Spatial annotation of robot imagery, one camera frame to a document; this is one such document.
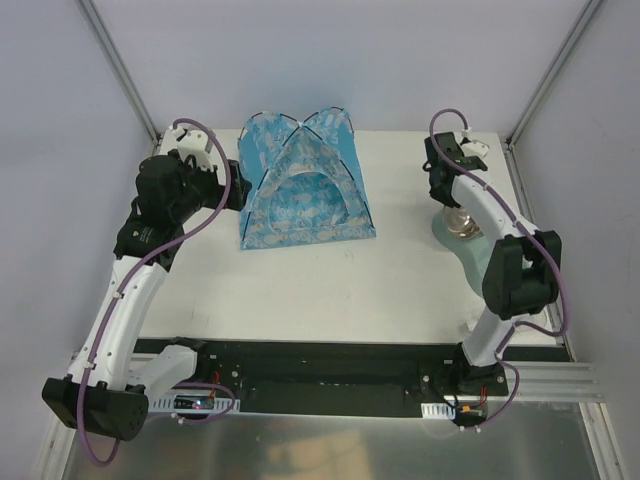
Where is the stainless steel pet bowl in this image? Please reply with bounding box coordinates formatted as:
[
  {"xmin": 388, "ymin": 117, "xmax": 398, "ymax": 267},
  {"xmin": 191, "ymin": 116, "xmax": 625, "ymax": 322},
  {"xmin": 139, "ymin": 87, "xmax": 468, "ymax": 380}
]
[{"xmin": 439, "ymin": 206, "xmax": 482, "ymax": 243}]

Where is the blue patterned pet tent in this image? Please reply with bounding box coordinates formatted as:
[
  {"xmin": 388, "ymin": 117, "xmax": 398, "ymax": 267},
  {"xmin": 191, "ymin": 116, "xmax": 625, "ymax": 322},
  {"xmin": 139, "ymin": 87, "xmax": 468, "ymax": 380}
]
[{"xmin": 236, "ymin": 104, "xmax": 378, "ymax": 251}]

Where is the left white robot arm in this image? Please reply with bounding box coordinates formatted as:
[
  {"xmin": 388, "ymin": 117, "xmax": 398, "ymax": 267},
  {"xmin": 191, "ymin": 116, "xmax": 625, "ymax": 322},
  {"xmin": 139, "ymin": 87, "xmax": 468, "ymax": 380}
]
[{"xmin": 42, "ymin": 150, "xmax": 251, "ymax": 441}]

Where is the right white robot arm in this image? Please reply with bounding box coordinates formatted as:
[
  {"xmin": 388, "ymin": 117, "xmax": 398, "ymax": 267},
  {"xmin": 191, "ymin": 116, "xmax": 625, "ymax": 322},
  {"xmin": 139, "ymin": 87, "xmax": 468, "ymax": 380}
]
[{"xmin": 423, "ymin": 132, "xmax": 562, "ymax": 395}]

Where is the mint green double feeder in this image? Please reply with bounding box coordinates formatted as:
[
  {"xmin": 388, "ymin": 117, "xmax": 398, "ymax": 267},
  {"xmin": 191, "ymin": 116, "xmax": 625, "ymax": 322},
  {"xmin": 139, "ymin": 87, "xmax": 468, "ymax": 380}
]
[{"xmin": 431, "ymin": 210, "xmax": 492, "ymax": 297}]

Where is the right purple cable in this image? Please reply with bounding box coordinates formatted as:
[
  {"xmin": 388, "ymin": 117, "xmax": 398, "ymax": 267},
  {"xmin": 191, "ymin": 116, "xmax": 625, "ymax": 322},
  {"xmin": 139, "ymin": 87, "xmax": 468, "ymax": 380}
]
[{"xmin": 430, "ymin": 107, "xmax": 572, "ymax": 336}]

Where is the purple cable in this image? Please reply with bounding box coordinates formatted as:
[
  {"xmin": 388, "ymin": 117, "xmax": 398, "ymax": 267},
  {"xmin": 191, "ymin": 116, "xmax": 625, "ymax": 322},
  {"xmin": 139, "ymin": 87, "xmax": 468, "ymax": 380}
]
[
  {"xmin": 75, "ymin": 117, "xmax": 234, "ymax": 467},
  {"xmin": 430, "ymin": 107, "xmax": 572, "ymax": 336}
]

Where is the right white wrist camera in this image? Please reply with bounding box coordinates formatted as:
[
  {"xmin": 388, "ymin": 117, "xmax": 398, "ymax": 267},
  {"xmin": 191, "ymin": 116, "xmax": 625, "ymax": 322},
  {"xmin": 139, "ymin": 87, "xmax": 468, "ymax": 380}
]
[{"xmin": 460, "ymin": 129, "xmax": 490, "ymax": 160}]

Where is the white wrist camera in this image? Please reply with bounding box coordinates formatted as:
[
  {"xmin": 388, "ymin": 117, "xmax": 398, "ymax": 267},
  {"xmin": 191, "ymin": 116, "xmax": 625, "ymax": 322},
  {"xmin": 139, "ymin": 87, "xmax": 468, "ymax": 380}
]
[
  {"xmin": 160, "ymin": 127, "xmax": 215, "ymax": 170},
  {"xmin": 460, "ymin": 129, "xmax": 490, "ymax": 160}
]

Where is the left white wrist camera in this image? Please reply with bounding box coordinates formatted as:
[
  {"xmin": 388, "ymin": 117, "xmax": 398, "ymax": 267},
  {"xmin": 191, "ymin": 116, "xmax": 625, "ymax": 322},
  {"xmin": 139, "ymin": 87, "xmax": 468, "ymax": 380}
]
[{"xmin": 160, "ymin": 127, "xmax": 215, "ymax": 170}]

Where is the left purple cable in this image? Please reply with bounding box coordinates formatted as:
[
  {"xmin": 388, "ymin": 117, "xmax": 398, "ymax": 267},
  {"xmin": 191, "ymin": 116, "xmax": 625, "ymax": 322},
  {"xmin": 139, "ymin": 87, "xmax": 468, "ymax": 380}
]
[{"xmin": 75, "ymin": 117, "xmax": 234, "ymax": 467}]

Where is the left aluminium frame post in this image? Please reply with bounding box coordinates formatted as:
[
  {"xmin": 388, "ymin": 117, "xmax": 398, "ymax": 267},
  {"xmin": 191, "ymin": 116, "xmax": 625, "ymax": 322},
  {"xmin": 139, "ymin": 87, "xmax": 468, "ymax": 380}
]
[{"xmin": 74, "ymin": 0, "xmax": 160, "ymax": 145}]

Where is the aluminium frame post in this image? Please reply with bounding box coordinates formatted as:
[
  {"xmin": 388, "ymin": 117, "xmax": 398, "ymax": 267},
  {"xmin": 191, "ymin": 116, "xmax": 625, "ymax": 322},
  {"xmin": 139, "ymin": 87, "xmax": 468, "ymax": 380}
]
[
  {"xmin": 74, "ymin": 0, "xmax": 160, "ymax": 145},
  {"xmin": 505, "ymin": 0, "xmax": 607, "ymax": 149}
]

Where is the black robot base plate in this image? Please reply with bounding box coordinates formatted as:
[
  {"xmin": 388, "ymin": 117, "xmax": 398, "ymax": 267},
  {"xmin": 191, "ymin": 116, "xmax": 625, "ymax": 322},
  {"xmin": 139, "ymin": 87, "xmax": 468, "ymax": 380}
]
[{"xmin": 134, "ymin": 338, "xmax": 536, "ymax": 416}]

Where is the right aluminium frame post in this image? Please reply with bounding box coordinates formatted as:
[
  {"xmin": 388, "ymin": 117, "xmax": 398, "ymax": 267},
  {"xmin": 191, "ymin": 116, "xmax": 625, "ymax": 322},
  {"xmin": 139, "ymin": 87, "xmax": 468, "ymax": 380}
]
[{"xmin": 505, "ymin": 0, "xmax": 607, "ymax": 149}]

